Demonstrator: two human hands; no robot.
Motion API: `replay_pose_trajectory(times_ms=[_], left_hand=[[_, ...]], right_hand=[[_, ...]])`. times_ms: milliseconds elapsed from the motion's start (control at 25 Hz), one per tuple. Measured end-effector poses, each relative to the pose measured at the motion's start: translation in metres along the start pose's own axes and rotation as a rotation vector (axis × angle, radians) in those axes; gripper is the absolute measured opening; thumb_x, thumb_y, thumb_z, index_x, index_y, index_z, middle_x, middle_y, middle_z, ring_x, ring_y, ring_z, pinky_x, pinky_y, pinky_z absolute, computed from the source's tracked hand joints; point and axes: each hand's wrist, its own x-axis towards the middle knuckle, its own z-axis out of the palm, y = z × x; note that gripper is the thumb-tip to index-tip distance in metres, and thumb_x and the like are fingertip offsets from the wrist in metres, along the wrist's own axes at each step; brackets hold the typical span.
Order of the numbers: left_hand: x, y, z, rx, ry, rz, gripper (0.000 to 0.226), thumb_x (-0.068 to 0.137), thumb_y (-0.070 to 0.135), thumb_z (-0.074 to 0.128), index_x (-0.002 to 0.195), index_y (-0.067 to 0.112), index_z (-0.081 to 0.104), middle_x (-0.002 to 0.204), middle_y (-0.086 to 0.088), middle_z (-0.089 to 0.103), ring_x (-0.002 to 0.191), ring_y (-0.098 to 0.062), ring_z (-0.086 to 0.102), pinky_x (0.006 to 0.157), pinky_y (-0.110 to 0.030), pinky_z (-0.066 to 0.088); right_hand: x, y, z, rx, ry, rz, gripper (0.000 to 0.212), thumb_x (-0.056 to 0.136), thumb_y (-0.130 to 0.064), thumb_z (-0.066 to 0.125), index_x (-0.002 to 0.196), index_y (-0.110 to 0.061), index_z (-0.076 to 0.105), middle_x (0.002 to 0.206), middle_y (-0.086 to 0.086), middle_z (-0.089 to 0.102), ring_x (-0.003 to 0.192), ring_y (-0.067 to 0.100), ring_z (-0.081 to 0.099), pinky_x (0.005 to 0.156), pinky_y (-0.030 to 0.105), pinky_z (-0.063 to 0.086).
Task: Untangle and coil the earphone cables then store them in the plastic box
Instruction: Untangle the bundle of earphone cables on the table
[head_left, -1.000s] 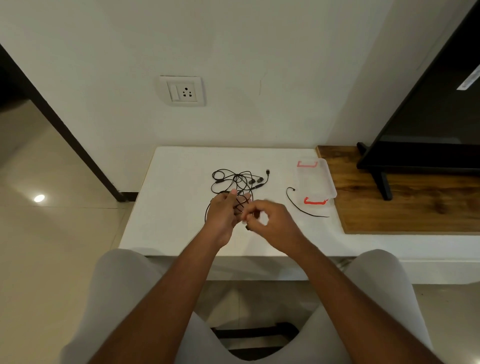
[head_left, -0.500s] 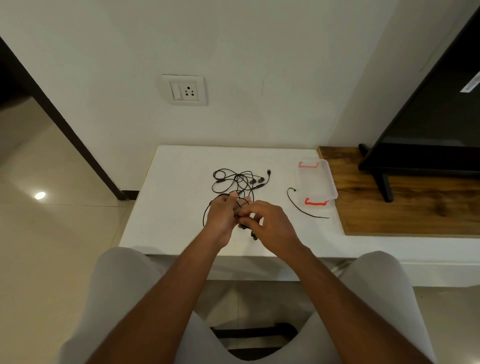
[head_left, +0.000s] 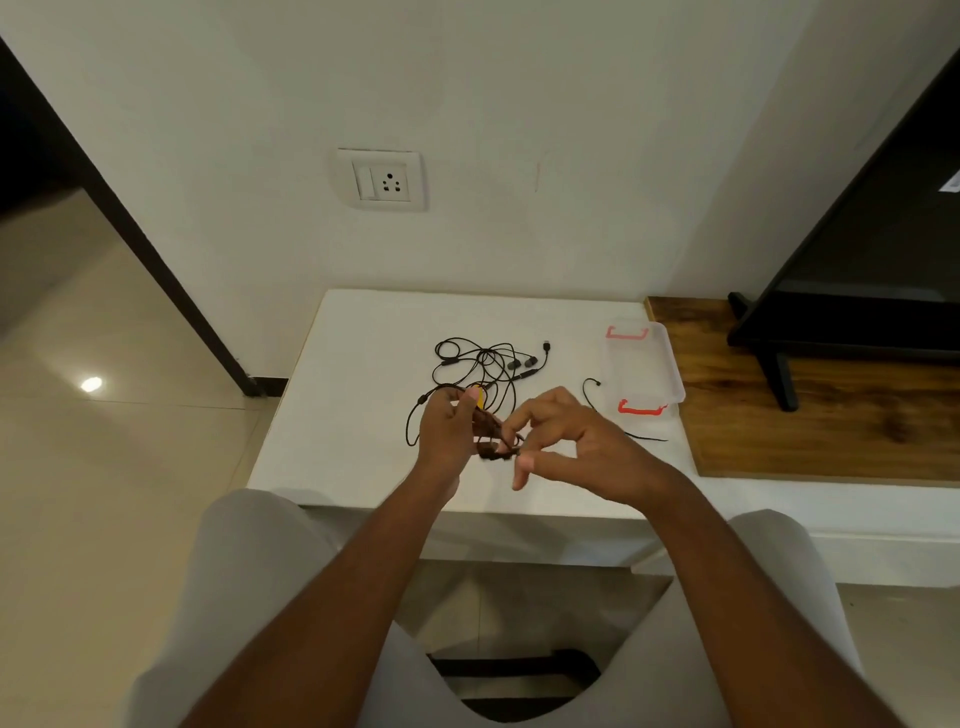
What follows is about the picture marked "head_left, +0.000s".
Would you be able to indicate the person's right hand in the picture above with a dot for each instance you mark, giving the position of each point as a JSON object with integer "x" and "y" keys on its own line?
{"x": 592, "y": 442}

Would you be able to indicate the person's left hand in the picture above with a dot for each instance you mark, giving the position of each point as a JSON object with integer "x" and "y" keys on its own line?
{"x": 442, "y": 439}

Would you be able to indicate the person's left thumb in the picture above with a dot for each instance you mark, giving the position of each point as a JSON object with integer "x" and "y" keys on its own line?
{"x": 472, "y": 401}

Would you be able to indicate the person's right thumb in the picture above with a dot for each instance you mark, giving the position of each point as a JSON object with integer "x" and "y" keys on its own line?
{"x": 544, "y": 466}

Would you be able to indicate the person's right forearm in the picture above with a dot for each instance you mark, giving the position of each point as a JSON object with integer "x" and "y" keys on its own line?
{"x": 750, "y": 600}

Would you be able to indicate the person's left forearm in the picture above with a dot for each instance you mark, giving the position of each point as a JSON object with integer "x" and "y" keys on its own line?
{"x": 330, "y": 600}

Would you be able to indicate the small yellow tag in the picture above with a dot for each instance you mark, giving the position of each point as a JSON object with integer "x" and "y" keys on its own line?
{"x": 481, "y": 397}

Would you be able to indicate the clear container with red clips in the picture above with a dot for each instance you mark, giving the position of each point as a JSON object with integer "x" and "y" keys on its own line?
{"x": 649, "y": 367}

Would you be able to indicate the black stool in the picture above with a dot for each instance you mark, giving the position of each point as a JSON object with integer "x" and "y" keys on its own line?
{"x": 517, "y": 664}

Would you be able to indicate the wooden board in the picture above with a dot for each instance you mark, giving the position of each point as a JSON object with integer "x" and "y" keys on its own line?
{"x": 795, "y": 420}

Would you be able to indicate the light grey trousers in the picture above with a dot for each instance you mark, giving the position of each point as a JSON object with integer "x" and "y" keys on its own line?
{"x": 247, "y": 570}

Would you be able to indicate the black television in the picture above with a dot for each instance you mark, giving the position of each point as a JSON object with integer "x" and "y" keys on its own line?
{"x": 877, "y": 255}

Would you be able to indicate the white wall socket plate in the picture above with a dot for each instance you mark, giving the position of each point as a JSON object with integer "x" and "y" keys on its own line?
{"x": 384, "y": 180}

